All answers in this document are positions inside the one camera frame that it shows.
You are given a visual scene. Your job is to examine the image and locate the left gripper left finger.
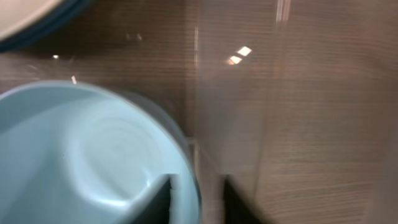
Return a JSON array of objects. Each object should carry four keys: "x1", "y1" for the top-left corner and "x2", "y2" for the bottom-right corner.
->
[{"x1": 118, "y1": 174, "x2": 172, "y2": 224}]

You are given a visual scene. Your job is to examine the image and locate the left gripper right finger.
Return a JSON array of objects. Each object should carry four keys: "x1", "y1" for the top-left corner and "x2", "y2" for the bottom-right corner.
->
[{"x1": 223, "y1": 175, "x2": 271, "y2": 224}]

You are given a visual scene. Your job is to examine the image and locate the light blue small bowl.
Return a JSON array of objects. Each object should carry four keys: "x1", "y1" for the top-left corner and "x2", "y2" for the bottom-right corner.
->
[{"x1": 1, "y1": 81, "x2": 201, "y2": 223}]

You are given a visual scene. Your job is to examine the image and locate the dark blue bowl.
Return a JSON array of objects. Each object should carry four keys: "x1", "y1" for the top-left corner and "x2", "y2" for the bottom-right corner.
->
[{"x1": 1, "y1": 0, "x2": 91, "y2": 53}]

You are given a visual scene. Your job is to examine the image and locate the cream beige bowl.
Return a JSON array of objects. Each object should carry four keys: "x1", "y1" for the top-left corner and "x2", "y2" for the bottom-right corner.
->
[{"x1": 1, "y1": 0, "x2": 63, "y2": 40}]

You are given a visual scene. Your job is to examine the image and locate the clear plastic storage container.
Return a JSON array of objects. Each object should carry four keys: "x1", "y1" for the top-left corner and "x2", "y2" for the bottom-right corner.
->
[{"x1": 1, "y1": 0, "x2": 397, "y2": 223}]

